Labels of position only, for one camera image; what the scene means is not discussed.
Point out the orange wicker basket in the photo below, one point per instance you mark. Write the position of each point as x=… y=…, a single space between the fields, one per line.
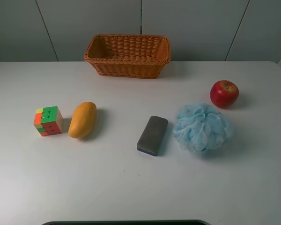
x=128 y=55

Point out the light blue bath pouf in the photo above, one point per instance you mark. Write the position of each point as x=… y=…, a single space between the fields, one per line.
x=201 y=128

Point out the colourful puzzle cube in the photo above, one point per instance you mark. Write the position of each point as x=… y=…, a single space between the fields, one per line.
x=48 y=121

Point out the red apple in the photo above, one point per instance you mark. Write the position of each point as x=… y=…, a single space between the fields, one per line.
x=224 y=94

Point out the yellow orange mango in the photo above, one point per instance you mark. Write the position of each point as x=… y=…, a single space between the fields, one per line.
x=83 y=120

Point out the grey blue eraser block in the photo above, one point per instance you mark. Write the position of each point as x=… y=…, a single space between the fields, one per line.
x=152 y=136

